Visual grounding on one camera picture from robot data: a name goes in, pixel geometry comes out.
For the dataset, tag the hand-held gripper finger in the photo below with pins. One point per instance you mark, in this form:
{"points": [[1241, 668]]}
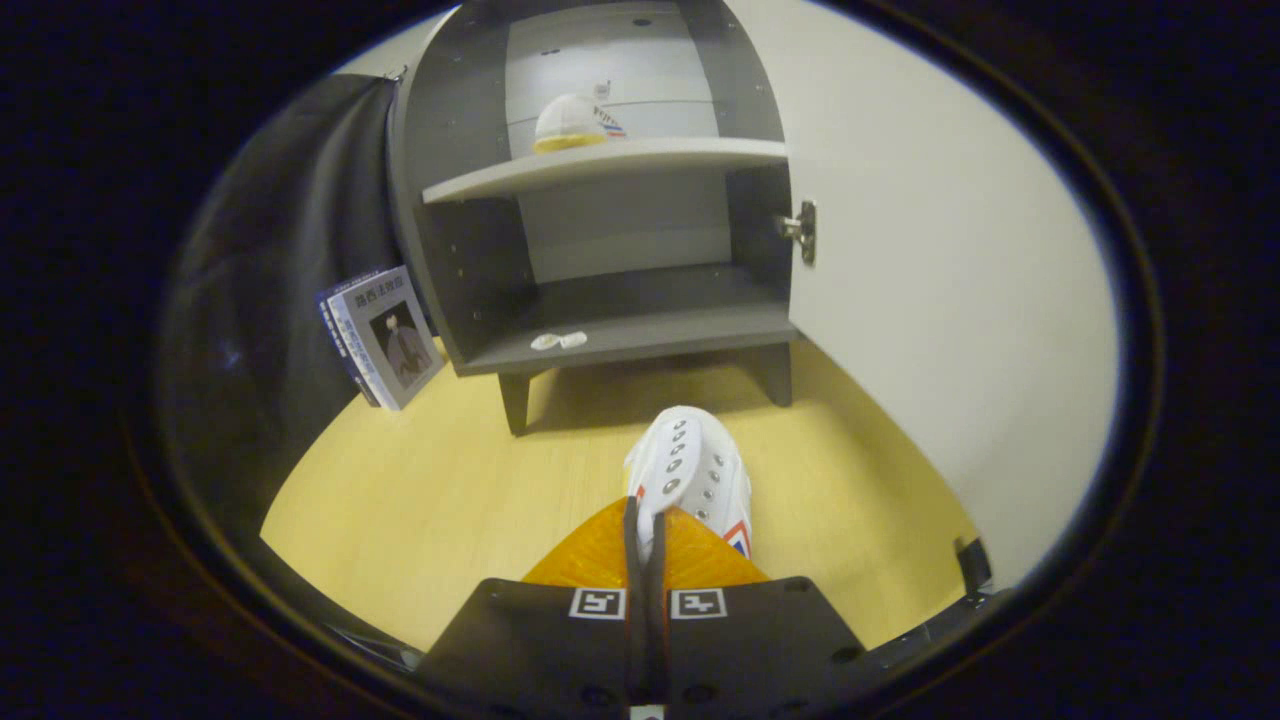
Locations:
{"points": [[657, 640], [634, 640]]}

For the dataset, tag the white lace-up shoe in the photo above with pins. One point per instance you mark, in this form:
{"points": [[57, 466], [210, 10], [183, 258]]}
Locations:
{"points": [[690, 460]]}

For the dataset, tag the grey shoe cabinet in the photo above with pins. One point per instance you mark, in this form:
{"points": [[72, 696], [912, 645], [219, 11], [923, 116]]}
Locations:
{"points": [[480, 260]]}

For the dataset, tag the white shoe cabinet door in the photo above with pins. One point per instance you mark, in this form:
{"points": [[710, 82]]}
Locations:
{"points": [[950, 300]]}

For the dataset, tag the white shoe yellow sole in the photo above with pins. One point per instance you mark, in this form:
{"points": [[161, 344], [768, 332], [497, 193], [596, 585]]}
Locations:
{"points": [[570, 120]]}

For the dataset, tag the small white packet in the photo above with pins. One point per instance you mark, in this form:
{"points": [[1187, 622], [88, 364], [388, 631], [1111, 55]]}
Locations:
{"points": [[558, 341]]}

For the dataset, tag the small black table clamp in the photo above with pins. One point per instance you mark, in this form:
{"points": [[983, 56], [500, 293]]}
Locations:
{"points": [[972, 565]]}

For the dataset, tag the grey portrait cover book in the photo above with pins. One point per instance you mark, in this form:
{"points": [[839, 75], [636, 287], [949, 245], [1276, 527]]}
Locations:
{"points": [[395, 340]]}

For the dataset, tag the blue spine book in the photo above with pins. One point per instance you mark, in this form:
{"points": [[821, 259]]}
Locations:
{"points": [[333, 330]]}

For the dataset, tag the black backdrop cloth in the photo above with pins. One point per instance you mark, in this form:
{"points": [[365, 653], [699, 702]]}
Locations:
{"points": [[280, 250]]}

